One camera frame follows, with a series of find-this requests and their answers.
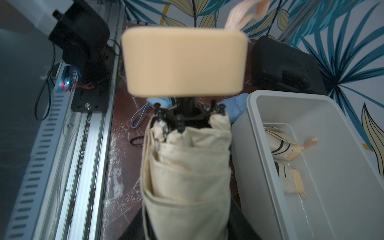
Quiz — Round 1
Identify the beige umbrella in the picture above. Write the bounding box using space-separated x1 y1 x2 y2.
274 161 307 199
121 1 270 240

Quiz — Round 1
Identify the white plastic storage box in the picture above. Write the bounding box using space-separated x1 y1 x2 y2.
232 90 384 240

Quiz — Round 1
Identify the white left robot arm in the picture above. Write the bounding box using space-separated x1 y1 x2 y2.
49 1 110 82

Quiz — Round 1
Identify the light blue umbrella near box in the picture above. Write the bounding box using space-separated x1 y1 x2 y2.
218 93 249 124

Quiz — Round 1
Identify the black folded umbrella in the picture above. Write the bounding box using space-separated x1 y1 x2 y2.
129 136 144 147

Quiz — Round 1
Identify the green circuit board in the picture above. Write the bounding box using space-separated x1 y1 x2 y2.
56 66 78 92

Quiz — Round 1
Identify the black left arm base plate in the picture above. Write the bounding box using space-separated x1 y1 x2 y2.
71 52 116 113

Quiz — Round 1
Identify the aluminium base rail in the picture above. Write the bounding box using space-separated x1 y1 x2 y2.
1 1 125 240

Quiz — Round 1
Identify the right aluminium corner post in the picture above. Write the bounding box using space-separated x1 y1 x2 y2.
277 0 321 43

